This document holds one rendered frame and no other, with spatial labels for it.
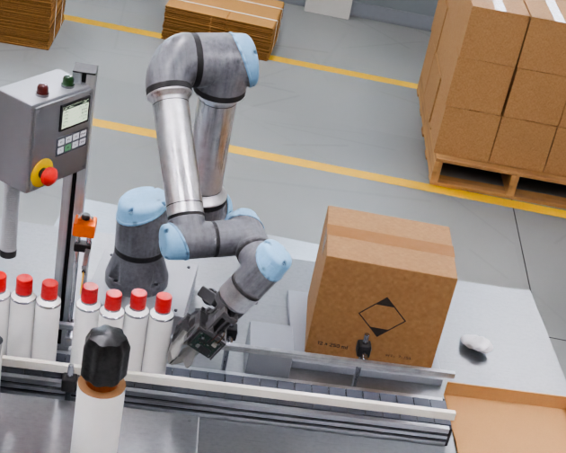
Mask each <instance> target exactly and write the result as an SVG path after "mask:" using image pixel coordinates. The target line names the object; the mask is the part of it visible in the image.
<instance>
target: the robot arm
mask: <svg viewBox="0 0 566 453"><path fill-rule="evenodd" d="M258 80H259V59H258V54H257V50H256V48H255V45H254V43H253V41H252V39H251V37H250V36H249V35H247V34H245V33H234V32H231V31H230V32H181V33H177V34H174V35H172V36H171V37H169V38H168V39H166V40H165V41H164V42H163V43H161V44H160V46H159V47H158V48H157V49H156V51H155V53H154V55H153V56H152V58H151V60H150V62H149V65H148V68H147V71H146V98H147V100H148V101H149V102H151V103H152V104H153V111H154V117H155V130H156V137H157V144H158V151H159V157H160V164H161V171H162V177H163V185H164V189H163V190H162V189H159V188H156V189H155V188H154V187H149V186H146V187H138V188H135V189H132V190H130V191H127V192H126V193H125V194H124V195H122V196H121V197H120V199H119V203H118V210H117V212H116V232H115V245H114V252H113V254H112V256H111V259H110V261H109V263H108V265H107V267H106V270H105V283H106V285H107V286H108V288H109V289H117V290H119V291H120V292H121V293H122V296H125V297H129V298H130V296H131V291H132V290H133V289H144V290H145V291H146V292H147V298H150V297H153V296H156V295H157V294H158V293H159V292H163V291H164V290H165V289H166V288H167V286H168V279H169V272H168V270H167V266H166V262H165V259H166V260H184V261H188V260H189V259H200V258H212V257H226V256H236V258H237V260H238V262H239V263H240V265H241V266H240V267H239V268H238V269H237V270H236V271H235V272H234V274H232V275H231V276H230V277H229V278H228V280H227V281H226V282H225V283H224V284H223V285H222V286H221V287H220V289H219V291H216V290H215V289H208V288H207V287H205V286H202V287H201V289H200V290H199V292H198V296H199V297H201V298H202V301H203V302H204V303H205V304H206V305H208V306H213V307H214V309H212V308H210V307H208V308H205V307H203V306H202V307H201V308H195V311H194V312H192V313H191V314H189V313H187V315H186V316H184V317H183V318H182V319H181V320H180V321H179V322H178V324H177V325H176V327H175V330H174V333H173V336H172V341H171V344H170V348H169V351H168V363H169V364H171V365H174V364H179V363H184V365H185V368H189V367H190V366H191V365H192V363H193V361H194V359H195V357H196V356H197V355H198V354H199V353H201V354H202V355H204V356H205V357H207V358H209V359H210V360H212V359H213V358H214V357H215V356H216V355H217V354H218V353H219V352H220V350H221V349H222V348H223V347H224V346H225V345H226V329H227V328H228V327H229V325H230V324H232V325H235V324H236V323H237V322H238V319H239V318H241V317H242V316H243V315H244V314H245V313H247V312H248V311H249V310H250V309H251V308H252V307H253V306H254V305H258V303H259V300H260V299H261V298H262V297H263V296H264V295H265V294H266V293H267V292H268V291H269V290H270V288H271V287H272V286H273V285H274V284H275V283H276V282H277V281H279V280H281V279H282V277H283V275H284V274H285V273H286V271H287V270H288V269H289V268H290V266H291V264H292V259H291V256H290V254H289V252H288V251H287V250H286V248H285V247H284V246H283V245H282V244H280V243H279V242H277V241H275V240H272V239H269V238H268V237H267V235H266V232H265V230H264V226H263V224H262V223H261V221H260V219H259V217H258V216H257V214H256V213H255V212H254V211H253V210H251V209H247V208H240V209H237V210H235V211H233V204H232V201H231V199H230V197H229V195H228V194H227V193H226V189H225V188H224V187H223V180H224V175H225V169H226V160H227V155H228V149H229V145H230V139H231V134H232V128H233V124H234V114H235V108H236V104H237V103H238V102H240V101H241V100H243V98H244V96H245V92H246V87H249V88H252V87H253V86H255V85H256V84H257V83H258ZM192 88H193V92H194V93H195V94H196V95H197V96H198V103H197V109H196V116H195V121H194V128H193V130H192V124H191V117H190V105H189V98H190V97H191V96H192ZM164 258H165V259H164ZM185 343H187V345H188V346H187V347H185V348H183V349H182V351H181V352H180V350H181V347H182V345H183V344H185Z"/></svg>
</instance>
